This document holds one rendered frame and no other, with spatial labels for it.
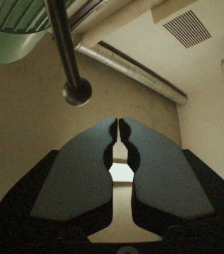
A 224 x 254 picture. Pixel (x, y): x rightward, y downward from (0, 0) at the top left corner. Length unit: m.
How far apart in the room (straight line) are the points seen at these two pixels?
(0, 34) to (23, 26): 0.03
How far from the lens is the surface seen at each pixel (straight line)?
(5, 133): 1.59
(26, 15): 0.25
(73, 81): 0.21
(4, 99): 1.67
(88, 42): 2.07
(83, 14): 1.92
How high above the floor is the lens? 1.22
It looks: 42 degrees up
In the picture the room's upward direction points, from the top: 110 degrees counter-clockwise
